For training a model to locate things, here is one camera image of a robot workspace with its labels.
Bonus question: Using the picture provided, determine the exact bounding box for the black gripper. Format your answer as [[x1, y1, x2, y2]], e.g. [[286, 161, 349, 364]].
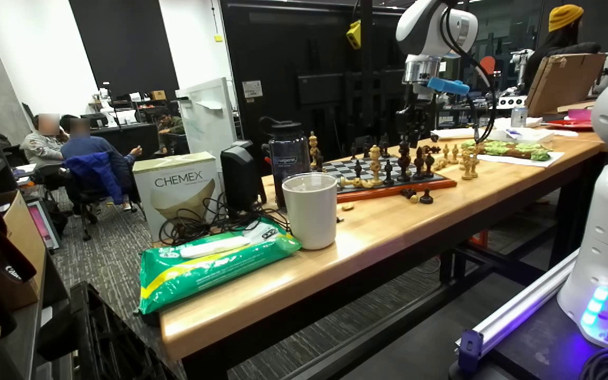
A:
[[397, 84, 437, 141]]

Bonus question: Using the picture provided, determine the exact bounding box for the tall dark chess piece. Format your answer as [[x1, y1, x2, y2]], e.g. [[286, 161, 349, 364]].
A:
[[397, 137, 410, 181]]

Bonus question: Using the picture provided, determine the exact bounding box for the dark chess piece pair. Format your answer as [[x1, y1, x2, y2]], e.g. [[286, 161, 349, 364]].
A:
[[414, 146, 434, 177]]

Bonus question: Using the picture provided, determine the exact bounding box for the tan chess piece on board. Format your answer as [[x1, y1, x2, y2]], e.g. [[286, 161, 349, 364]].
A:
[[366, 143, 382, 181]]

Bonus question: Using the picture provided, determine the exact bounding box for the tan chess piece off board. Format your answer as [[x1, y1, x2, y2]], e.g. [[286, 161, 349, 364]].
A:
[[462, 146, 477, 181]]

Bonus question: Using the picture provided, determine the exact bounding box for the wooden chess board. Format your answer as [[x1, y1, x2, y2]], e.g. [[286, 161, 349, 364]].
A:
[[322, 157, 455, 202]]

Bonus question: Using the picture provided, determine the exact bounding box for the dark chess piece off board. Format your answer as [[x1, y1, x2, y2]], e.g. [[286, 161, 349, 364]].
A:
[[420, 188, 433, 206]]

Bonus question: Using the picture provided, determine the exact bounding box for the tan chess piece by jar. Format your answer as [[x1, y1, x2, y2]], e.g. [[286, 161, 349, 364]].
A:
[[307, 132, 322, 171]]

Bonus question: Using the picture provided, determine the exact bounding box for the yellow hanging object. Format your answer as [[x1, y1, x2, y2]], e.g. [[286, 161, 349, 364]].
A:
[[346, 19, 363, 50]]

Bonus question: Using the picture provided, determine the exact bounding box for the green food tray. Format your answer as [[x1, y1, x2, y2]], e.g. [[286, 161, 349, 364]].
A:
[[482, 139, 550, 163]]

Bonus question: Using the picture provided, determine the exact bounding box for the dark glass jar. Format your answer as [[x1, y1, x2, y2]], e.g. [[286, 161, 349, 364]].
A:
[[268, 120, 310, 207]]

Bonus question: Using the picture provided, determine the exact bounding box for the white ceramic cup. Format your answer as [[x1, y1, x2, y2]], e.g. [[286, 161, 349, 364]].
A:
[[283, 171, 337, 251]]

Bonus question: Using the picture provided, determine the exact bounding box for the brown cardboard panel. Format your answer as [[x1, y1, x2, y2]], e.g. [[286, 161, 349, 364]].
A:
[[525, 54, 605, 117]]

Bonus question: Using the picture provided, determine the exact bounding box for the red plate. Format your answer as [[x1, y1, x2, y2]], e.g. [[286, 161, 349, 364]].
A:
[[542, 119, 592, 133]]

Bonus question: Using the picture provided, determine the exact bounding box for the person in yellow beanie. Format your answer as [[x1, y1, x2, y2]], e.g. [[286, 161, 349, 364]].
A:
[[520, 3, 600, 94]]

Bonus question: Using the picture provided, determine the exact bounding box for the white Chemex box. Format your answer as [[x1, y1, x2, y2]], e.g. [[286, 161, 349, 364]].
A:
[[133, 152, 219, 240]]

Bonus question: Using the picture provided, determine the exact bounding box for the green wipes package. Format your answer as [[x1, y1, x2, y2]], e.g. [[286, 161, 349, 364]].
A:
[[136, 218, 300, 315]]

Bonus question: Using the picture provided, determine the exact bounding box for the seated person blue top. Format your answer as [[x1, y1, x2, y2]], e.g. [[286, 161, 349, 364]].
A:
[[59, 115, 141, 199]]

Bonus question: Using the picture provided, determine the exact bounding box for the seated person grey top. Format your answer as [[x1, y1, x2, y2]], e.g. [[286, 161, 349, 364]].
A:
[[21, 115, 67, 165]]

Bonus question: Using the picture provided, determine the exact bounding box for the blue wrist camera box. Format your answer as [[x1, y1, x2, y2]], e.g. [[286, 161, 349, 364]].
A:
[[425, 76, 470, 97]]

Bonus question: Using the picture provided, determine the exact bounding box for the black coiled cable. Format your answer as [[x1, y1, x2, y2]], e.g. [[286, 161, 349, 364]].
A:
[[155, 202, 223, 248]]

